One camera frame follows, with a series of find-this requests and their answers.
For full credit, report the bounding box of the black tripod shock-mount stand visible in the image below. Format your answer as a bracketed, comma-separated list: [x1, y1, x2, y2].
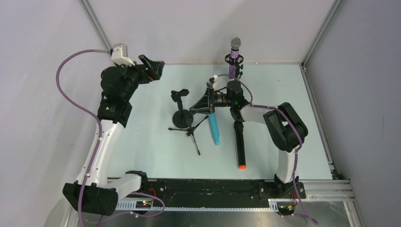
[225, 54, 244, 78]

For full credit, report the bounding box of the purple glitter microphone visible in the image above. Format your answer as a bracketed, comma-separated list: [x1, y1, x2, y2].
[228, 37, 241, 78]

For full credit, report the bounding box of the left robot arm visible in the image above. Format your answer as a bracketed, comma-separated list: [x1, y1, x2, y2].
[62, 55, 165, 216]

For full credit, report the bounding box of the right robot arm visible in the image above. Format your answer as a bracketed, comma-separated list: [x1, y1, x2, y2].
[189, 80, 308, 185]

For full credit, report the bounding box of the black round-base mic stand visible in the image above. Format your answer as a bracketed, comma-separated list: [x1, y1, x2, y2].
[171, 89, 193, 129]

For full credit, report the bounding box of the black small tripod stand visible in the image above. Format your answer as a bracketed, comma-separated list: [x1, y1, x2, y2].
[168, 115, 209, 156]

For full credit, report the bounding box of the turquoise microphone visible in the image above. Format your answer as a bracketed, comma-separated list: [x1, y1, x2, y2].
[208, 113, 220, 146]

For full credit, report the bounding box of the black microphone orange end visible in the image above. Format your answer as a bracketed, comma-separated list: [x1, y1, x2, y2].
[234, 121, 246, 169]

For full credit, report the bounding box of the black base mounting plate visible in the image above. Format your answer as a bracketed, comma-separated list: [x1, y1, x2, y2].
[138, 179, 306, 209]

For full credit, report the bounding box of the left circuit board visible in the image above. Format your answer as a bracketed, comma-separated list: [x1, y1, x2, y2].
[135, 201, 153, 209]

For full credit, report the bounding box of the circuit board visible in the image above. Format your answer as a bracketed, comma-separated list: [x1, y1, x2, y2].
[135, 201, 153, 209]
[277, 204, 295, 216]

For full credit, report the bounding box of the right circuit board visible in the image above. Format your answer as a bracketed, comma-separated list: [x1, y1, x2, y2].
[277, 204, 295, 216]

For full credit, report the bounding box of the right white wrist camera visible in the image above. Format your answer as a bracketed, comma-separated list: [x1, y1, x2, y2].
[206, 75, 218, 89]

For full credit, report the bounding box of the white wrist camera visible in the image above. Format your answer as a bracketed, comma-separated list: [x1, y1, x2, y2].
[111, 43, 136, 67]
[206, 75, 218, 89]

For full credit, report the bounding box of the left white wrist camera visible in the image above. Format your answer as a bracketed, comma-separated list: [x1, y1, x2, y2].
[111, 43, 136, 67]

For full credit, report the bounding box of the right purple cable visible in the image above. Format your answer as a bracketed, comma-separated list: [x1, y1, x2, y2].
[218, 74, 319, 226]

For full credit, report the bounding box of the purple cable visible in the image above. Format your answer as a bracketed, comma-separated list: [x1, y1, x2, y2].
[56, 49, 113, 227]
[218, 74, 319, 226]

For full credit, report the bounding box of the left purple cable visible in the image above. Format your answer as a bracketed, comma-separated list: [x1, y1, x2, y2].
[56, 49, 113, 227]

